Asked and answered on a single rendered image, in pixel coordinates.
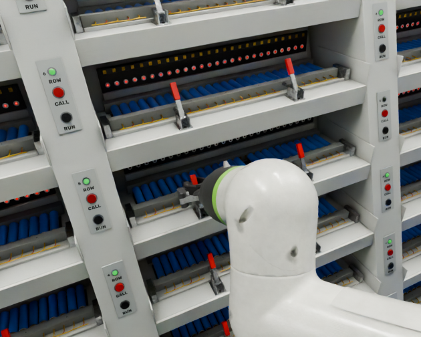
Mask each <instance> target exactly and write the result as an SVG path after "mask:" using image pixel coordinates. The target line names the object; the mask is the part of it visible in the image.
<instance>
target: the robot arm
mask: <svg viewBox="0 0 421 337"><path fill-rule="evenodd" d="M223 165H224V166H222V167H220V168H218V169H216V170H214V171H213V172H212V173H211V174H209V175H208V176H207V177H206V178H203V177H196V179H197V182H198V184H197V185H193V184H192V182H189V181H181V182H182V187H179V188H177V192H178V198H179V200H180V204H181V207H182V209H185V208H187V207H188V206H189V205H192V202H193V201H194V202H195V203H197V204H202V205H203V206H204V208H205V210H206V212H207V213H208V214H209V215H210V217H212V218H213V219H214V220H215V221H218V222H219V223H222V224H223V225H226V226H227V230H228V236H229V250H230V261H231V280H230V296H229V321H230V324H231V328H232V330H233V334H234V335H235V337H421V305H420V304H415V303H411V302H405V301H402V300H397V299H394V298H389V297H386V296H381V295H378V294H373V293H369V292H365V291H362V290H357V289H355V288H351V287H342V286H338V285H335V284H331V283H329V282H325V281H323V280H321V279H320V278H319V277H318V276H317V274H316V270H315V244H316V236H317V218H318V205H319V201H318V196H317V191H316V190H315V187H314V185H313V183H312V181H311V179H310V178H309V177H308V176H307V175H306V174H305V172H303V171H302V170H301V169H300V168H299V167H298V166H296V165H294V164H292V163H290V162H287V161H285V160H281V159H276V158H266V159H261V160H256V161H255V162H252V163H250V164H248V165H246V166H233V165H229V163H228V162H227V160H226V161H224V164H223Z"/></svg>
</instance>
